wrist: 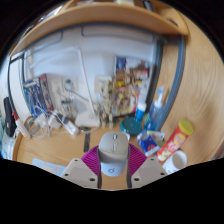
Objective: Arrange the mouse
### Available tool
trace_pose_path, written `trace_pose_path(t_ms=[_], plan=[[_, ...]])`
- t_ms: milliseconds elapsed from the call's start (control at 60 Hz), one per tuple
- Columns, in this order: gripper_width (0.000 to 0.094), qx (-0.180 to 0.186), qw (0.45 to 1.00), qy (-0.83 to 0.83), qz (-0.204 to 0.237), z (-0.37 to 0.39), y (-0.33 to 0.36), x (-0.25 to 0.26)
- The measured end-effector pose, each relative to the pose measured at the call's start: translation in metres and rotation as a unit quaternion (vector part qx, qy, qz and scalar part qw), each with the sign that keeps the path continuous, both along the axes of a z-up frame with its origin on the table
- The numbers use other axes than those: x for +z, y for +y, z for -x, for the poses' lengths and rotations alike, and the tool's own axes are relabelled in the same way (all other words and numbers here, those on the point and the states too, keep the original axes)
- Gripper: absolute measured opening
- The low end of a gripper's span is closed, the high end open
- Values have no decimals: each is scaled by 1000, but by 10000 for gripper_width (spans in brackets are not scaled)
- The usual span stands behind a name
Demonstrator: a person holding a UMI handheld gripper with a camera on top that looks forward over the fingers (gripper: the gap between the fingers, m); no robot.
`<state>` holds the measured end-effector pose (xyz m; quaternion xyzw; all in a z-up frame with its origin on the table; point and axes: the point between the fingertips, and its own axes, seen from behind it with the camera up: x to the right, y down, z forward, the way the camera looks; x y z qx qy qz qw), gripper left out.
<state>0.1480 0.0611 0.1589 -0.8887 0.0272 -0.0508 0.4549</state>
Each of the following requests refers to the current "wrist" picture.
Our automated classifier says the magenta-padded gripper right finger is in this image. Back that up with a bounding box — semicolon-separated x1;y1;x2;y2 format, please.
126;143;168;190

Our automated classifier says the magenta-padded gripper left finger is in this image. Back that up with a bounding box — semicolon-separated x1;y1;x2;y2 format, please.
60;146;103;190

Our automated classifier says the light grey computer mouse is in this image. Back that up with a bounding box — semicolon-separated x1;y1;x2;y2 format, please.
97;130;130;178

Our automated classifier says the white mug with doodle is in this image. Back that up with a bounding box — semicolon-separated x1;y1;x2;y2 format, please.
162;149;188;175

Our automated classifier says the black ruler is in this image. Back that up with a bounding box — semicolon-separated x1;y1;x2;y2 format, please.
83;132;92;153

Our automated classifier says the red potato chips can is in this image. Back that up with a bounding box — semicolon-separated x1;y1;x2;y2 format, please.
155;119;195;163

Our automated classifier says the white power strip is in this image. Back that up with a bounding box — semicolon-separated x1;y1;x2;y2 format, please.
58;113;80;136

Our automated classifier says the white desk lamp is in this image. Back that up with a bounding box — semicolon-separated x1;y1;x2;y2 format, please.
29;45;102;129

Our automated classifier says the small white charger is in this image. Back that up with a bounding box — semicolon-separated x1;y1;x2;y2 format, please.
47;113;63;130

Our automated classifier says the clear blue pump bottle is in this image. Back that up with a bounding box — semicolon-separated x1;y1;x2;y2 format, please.
143;85;166;132

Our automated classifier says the steel cup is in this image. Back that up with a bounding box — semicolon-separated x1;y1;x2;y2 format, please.
63;98;79;119

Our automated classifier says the white bottle with red cap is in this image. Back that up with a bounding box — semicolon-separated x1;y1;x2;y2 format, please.
12;111;32;140

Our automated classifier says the wooden robot figure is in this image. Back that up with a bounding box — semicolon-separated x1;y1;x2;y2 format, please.
98;78;116;129

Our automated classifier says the blue robot model kit box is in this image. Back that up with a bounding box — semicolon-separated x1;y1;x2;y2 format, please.
22;73;54;119

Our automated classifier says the colourful figure poster box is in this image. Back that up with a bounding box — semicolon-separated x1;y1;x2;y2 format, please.
113;55;151;118

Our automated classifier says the wooden shelf unit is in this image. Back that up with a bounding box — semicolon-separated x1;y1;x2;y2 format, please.
8;0;190;58

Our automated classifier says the white cables bundle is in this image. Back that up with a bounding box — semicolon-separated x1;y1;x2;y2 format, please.
23;99;84;140

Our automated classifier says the grey metal frame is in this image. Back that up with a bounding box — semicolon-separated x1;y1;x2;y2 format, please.
6;29;188;132

